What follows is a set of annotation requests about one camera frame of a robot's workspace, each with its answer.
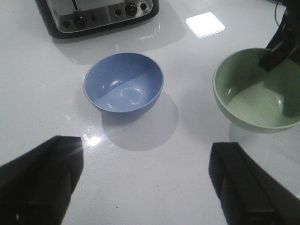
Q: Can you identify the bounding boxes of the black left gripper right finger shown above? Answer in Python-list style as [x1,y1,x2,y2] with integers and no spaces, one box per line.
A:
[209,142,300,225]

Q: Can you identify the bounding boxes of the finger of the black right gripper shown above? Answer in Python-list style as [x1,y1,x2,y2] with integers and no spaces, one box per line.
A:
[259,0,300,72]

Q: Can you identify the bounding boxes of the black and chrome toaster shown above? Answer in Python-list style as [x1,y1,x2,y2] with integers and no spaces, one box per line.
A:
[36,0,159,39]

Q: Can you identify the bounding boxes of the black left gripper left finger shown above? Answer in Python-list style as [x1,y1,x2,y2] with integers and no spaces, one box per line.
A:
[0,136,84,225]

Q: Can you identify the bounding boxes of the green plastic bowl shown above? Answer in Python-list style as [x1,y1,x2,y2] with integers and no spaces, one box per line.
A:
[212,48,300,133]

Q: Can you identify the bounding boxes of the blue plastic bowl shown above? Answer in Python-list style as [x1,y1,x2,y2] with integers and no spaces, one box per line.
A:
[83,52,165,115]

